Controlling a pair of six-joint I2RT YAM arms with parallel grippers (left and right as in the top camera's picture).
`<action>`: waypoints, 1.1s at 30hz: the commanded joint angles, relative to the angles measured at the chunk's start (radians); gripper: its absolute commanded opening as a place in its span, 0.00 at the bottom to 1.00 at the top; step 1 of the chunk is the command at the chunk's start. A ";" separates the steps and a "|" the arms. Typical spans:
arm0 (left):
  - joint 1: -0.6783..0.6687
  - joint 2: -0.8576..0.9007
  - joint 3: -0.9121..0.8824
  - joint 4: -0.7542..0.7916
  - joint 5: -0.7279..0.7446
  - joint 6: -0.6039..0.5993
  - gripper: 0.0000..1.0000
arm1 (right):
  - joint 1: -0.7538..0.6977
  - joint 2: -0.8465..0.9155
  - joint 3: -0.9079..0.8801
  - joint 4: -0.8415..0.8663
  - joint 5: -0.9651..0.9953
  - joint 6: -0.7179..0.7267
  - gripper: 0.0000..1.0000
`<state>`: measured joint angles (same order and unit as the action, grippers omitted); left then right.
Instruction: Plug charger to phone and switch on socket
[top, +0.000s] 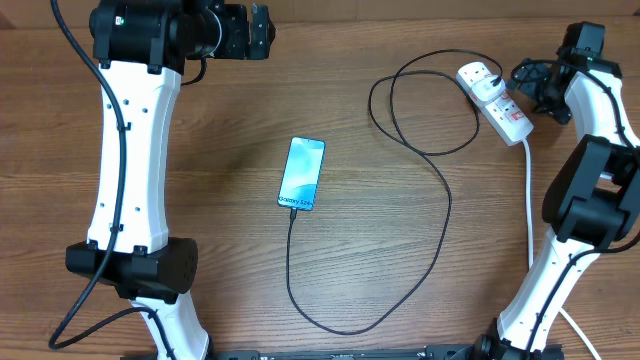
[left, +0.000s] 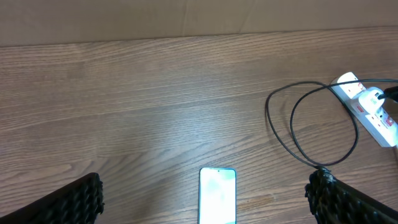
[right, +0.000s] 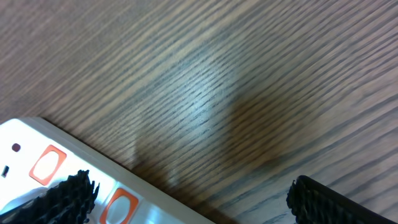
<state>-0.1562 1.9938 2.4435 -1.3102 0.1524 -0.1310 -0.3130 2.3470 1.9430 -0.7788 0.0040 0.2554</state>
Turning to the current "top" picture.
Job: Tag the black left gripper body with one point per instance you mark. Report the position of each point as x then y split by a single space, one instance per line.
234 41

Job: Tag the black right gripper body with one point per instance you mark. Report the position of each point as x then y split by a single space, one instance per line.
539 92

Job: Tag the blue Samsung Galaxy smartphone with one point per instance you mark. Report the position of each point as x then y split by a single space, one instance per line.
301 174

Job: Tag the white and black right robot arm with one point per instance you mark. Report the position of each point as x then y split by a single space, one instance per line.
592 203

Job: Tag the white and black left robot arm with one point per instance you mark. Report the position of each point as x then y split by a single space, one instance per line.
140 49

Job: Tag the white charger plug adapter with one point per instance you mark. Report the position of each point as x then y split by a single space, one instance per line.
487 89

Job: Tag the white power strip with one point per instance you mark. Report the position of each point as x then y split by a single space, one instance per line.
503 113

